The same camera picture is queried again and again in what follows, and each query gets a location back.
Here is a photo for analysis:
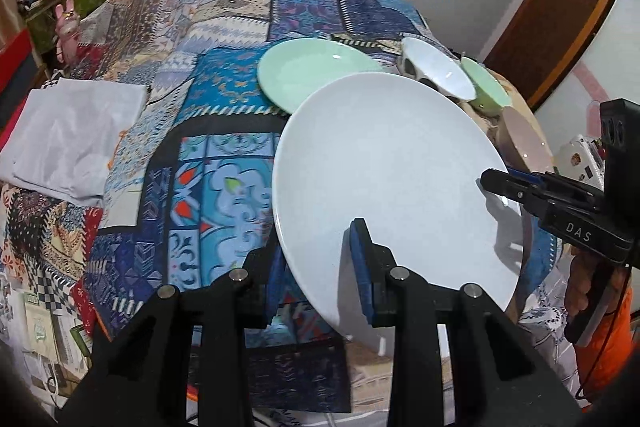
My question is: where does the green bowl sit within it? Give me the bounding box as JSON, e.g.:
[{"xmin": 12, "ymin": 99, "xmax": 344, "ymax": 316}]
[{"xmin": 460, "ymin": 57, "xmax": 513, "ymax": 116}]

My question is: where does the pink bunny toy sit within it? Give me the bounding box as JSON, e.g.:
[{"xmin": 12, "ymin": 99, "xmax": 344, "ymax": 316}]
[{"xmin": 54, "ymin": 0, "xmax": 83, "ymax": 64}]

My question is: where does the white device with stickers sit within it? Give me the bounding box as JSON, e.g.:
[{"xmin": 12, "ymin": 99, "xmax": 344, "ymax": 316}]
[{"xmin": 555, "ymin": 134, "xmax": 608, "ymax": 188}]

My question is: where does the white cloth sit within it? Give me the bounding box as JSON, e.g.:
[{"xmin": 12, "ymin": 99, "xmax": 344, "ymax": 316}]
[{"xmin": 0, "ymin": 77, "xmax": 148, "ymax": 208}]

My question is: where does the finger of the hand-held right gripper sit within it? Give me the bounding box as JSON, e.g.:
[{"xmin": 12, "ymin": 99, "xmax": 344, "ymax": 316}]
[
  {"xmin": 481, "ymin": 168, "xmax": 557, "ymax": 222},
  {"xmin": 507, "ymin": 171, "xmax": 608, "ymax": 198}
]

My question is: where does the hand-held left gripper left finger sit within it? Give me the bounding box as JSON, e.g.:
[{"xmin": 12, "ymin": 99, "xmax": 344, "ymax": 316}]
[{"xmin": 50, "ymin": 247, "xmax": 288, "ymax": 427}]

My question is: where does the wooden door frame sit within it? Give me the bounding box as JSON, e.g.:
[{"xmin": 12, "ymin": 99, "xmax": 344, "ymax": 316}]
[{"xmin": 482, "ymin": 0, "xmax": 627, "ymax": 112}]

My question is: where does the patchwork printed blanket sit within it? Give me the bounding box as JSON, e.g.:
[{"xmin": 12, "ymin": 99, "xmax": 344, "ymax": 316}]
[{"xmin": 0, "ymin": 0, "xmax": 581, "ymax": 414}]

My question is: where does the dark box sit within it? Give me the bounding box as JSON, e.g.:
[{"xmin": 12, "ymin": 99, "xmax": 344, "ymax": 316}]
[{"xmin": 0, "ymin": 57, "xmax": 53, "ymax": 132}]

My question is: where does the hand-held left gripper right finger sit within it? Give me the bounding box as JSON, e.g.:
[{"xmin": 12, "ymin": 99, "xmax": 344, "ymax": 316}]
[{"xmin": 349, "ymin": 218, "xmax": 583, "ymax": 427}]

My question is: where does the person's right hand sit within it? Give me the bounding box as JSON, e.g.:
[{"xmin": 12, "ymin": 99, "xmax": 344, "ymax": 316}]
[{"xmin": 565, "ymin": 251, "xmax": 621, "ymax": 333}]

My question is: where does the red box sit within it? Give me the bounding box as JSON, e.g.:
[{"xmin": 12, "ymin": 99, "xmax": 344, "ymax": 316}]
[{"xmin": 0, "ymin": 29, "xmax": 40, "ymax": 75}]

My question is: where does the green plate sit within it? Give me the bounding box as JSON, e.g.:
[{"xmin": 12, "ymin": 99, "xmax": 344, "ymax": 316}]
[{"xmin": 257, "ymin": 38, "xmax": 386, "ymax": 114}]

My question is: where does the person's right forearm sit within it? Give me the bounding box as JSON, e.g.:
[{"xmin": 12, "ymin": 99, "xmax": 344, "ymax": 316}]
[{"xmin": 575, "ymin": 272, "xmax": 640, "ymax": 404}]

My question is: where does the black cable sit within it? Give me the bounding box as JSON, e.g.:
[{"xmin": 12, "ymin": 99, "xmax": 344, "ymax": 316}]
[{"xmin": 575, "ymin": 287, "xmax": 632, "ymax": 402}]

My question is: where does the large white plate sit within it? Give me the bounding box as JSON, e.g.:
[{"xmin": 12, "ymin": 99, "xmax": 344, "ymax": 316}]
[{"xmin": 272, "ymin": 72, "xmax": 526, "ymax": 355}]

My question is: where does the white bowl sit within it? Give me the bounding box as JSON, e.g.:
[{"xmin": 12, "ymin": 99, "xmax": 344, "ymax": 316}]
[{"xmin": 400, "ymin": 38, "xmax": 477, "ymax": 102}]

